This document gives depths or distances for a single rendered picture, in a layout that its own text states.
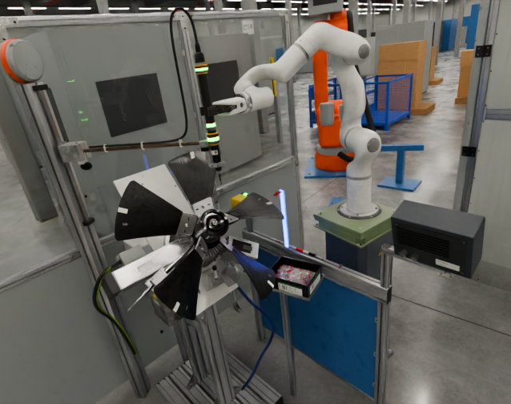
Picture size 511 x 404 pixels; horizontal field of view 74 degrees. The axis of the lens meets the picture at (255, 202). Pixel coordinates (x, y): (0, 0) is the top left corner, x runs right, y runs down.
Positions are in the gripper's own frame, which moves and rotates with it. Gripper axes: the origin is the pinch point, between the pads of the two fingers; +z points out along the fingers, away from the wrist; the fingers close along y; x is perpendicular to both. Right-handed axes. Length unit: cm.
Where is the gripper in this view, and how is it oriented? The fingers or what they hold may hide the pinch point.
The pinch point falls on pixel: (208, 111)
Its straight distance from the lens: 130.1
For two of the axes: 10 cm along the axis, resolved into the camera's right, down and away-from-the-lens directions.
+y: -6.9, -2.2, 6.9
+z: -7.1, 3.5, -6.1
